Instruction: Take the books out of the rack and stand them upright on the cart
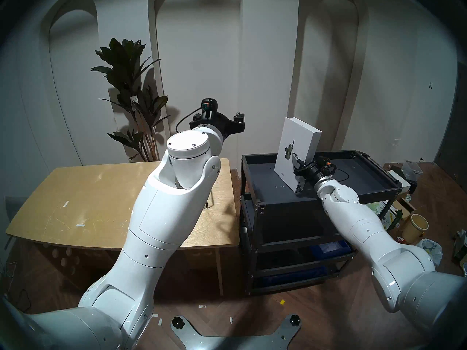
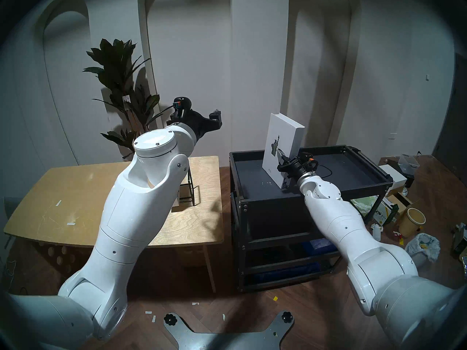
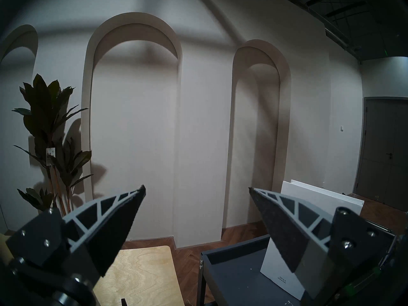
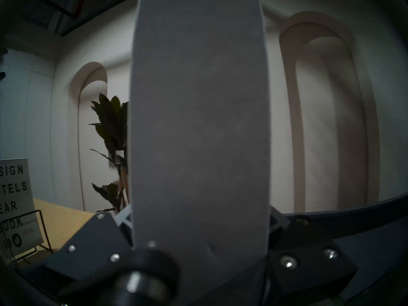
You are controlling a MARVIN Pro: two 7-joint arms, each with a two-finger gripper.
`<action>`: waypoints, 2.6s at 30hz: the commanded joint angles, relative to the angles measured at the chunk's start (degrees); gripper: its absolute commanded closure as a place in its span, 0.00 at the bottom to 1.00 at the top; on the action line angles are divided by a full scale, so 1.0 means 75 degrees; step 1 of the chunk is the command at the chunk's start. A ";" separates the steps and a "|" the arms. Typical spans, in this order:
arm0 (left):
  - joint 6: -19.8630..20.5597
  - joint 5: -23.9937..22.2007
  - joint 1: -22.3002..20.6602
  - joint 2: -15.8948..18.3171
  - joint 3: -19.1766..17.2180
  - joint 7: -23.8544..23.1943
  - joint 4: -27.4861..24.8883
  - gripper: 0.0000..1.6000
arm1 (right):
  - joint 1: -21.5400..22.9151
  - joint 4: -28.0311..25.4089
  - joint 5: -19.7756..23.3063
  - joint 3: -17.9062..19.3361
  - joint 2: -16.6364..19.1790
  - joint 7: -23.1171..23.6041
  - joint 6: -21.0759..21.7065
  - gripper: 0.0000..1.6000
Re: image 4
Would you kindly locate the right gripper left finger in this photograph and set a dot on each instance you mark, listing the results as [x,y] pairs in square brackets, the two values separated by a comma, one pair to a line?
[92,241]

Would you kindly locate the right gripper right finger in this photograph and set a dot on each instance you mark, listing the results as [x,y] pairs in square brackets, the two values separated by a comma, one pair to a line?
[306,254]

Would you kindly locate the white Design Hotels yearbook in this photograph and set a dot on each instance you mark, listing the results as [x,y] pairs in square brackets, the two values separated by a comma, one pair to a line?
[16,197]

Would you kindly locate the white Statue of Liberty book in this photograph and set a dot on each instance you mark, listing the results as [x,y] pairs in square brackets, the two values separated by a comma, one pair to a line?
[200,133]

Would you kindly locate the black metal utility cart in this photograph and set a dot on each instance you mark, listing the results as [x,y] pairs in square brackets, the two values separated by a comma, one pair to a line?
[366,238]

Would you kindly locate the white plant label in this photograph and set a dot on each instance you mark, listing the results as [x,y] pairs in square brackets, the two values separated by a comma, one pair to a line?
[119,157]

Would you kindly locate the tall green potted plant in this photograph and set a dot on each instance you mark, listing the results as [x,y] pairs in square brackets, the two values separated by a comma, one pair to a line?
[108,117]

